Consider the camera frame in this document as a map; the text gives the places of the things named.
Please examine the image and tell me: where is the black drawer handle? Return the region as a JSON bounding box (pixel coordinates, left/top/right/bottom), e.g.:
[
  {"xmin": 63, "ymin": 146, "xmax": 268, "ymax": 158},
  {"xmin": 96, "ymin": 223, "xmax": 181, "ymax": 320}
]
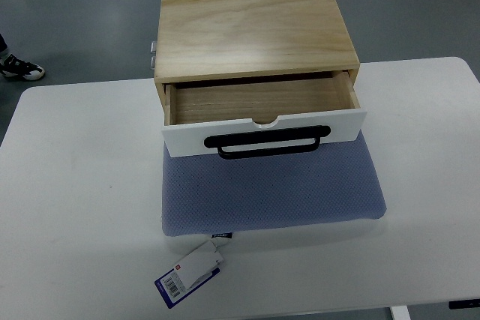
[{"xmin": 203, "ymin": 125, "xmax": 332, "ymax": 160}]

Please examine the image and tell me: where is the white top drawer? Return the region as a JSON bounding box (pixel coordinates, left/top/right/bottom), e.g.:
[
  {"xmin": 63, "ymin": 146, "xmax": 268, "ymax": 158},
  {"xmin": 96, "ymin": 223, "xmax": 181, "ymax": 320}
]
[{"xmin": 159, "ymin": 70, "xmax": 367, "ymax": 157}]

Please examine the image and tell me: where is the wooden drawer cabinet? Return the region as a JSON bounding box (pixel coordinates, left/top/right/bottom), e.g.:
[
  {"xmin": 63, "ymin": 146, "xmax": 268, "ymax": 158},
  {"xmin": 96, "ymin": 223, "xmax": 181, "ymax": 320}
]
[{"xmin": 153, "ymin": 0, "xmax": 361, "ymax": 107}]

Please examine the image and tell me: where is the blue mesh cushion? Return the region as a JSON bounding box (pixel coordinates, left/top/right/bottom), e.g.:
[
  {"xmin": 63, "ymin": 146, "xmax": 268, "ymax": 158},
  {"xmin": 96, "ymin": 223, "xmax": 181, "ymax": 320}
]
[{"xmin": 162, "ymin": 135, "xmax": 386, "ymax": 237}]

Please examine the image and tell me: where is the white and blue paper tag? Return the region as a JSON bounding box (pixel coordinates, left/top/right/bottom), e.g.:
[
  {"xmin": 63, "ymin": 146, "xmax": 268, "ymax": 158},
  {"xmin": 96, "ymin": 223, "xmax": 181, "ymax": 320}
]
[{"xmin": 154, "ymin": 241, "xmax": 224, "ymax": 309}]

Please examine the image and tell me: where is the white table leg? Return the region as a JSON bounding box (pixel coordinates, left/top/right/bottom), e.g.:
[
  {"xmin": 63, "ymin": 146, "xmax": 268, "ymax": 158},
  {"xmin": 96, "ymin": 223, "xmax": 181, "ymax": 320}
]
[{"xmin": 389, "ymin": 306, "xmax": 411, "ymax": 320}]

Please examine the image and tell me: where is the person in black clothes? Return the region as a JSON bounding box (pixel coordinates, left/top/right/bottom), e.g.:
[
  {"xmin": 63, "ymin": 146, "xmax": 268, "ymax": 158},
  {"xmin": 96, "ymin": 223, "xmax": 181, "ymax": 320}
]
[{"xmin": 1, "ymin": 36, "xmax": 45, "ymax": 81}]

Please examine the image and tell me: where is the black table control panel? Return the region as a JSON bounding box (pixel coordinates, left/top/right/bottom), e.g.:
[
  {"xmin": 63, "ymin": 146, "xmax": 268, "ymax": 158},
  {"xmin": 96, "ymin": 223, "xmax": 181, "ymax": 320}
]
[{"xmin": 448, "ymin": 298, "xmax": 480, "ymax": 310}]

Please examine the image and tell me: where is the metal bracket at table edge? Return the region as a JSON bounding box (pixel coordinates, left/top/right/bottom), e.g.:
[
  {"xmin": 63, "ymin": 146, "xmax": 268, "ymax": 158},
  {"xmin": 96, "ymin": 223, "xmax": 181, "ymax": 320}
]
[{"xmin": 150, "ymin": 40, "xmax": 157, "ymax": 70}]

